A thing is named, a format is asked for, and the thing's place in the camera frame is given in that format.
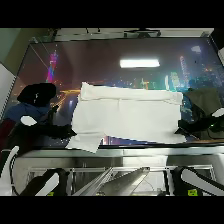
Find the black garment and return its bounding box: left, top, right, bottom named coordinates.
left=16, top=82, right=58, bottom=108

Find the blue garment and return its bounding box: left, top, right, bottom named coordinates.
left=2, top=101, right=52, bottom=125

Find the olive garment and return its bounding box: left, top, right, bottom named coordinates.
left=183, top=87, right=224, bottom=118

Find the white T-shirt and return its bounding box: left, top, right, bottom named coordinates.
left=65, top=81, right=188, bottom=155

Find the silver frame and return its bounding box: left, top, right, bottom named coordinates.
left=19, top=146, right=224, bottom=197

